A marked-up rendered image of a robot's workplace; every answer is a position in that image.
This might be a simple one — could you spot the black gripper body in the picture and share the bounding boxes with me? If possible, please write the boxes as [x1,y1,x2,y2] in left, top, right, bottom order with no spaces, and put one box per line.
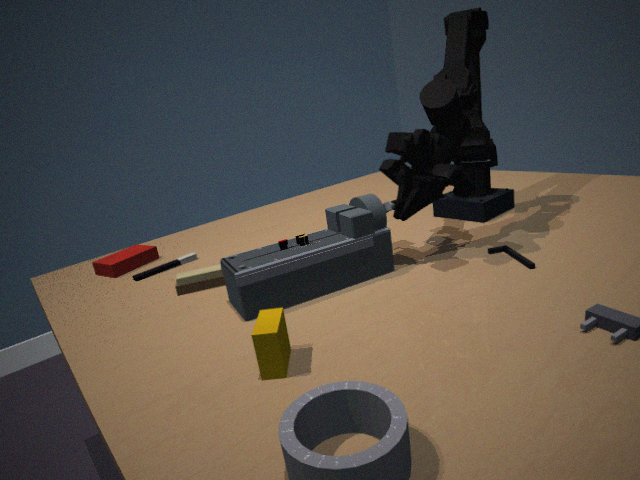
[379,132,473,199]

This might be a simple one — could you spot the red rectangular block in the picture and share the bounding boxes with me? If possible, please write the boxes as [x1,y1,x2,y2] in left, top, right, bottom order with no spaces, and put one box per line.
[92,245,160,278]

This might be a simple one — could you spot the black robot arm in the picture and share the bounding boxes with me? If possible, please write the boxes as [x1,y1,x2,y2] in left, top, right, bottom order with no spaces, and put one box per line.
[385,8,497,197]

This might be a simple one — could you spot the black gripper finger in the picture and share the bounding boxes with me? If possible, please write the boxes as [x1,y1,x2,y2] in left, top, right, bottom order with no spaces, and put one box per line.
[393,172,412,219]
[399,176,444,221]

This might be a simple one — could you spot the grey hollow cylinder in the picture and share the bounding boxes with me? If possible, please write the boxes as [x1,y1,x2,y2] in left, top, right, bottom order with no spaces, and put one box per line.
[278,381,411,480]

